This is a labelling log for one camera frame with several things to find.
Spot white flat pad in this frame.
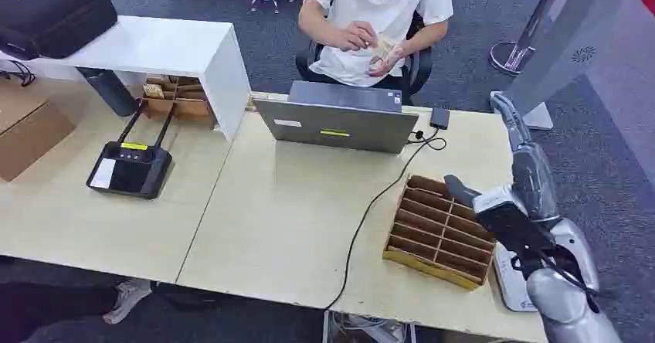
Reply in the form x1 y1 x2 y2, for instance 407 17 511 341
492 243 538 314

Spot white desk shelf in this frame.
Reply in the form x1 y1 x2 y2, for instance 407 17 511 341
0 15 253 142

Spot pale shoe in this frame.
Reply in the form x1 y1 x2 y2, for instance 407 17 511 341
102 278 153 325

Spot black cable bundle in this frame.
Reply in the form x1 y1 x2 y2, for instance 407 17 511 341
0 59 37 87

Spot black carry case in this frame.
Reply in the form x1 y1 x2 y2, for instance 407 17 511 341
0 0 119 61

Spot black office chair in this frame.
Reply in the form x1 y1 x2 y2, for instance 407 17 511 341
295 12 433 105

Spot grey column stand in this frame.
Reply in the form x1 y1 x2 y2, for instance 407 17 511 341
490 0 633 132

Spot wooden slotted card box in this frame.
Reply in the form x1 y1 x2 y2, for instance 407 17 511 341
382 174 497 291

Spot black controller with antennas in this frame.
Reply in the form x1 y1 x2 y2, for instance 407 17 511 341
86 102 175 200

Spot stack of cards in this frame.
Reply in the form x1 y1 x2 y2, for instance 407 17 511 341
369 34 398 66

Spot person's hand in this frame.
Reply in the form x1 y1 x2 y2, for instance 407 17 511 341
367 43 408 78
334 22 378 53

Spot person's right hand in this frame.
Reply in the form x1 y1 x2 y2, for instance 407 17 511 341
334 22 378 53

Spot person's left hand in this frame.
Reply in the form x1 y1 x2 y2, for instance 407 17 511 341
367 43 408 78

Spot grey laptop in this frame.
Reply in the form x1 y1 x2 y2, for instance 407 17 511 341
253 80 419 155

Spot black cylinder bottle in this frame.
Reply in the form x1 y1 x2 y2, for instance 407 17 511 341
76 66 140 118

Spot chrome pole with round base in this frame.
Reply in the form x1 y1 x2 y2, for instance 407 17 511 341
488 0 572 78

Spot wooden box with dividers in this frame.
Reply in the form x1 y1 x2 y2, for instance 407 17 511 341
141 74 217 127

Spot brown cardboard box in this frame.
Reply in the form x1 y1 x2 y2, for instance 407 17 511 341
0 82 76 183

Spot person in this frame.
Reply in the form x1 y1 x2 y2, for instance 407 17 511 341
298 0 454 88

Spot black power cable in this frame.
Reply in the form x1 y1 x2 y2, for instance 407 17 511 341
323 127 448 311

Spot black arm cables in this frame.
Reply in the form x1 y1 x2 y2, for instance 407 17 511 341
511 246 602 314

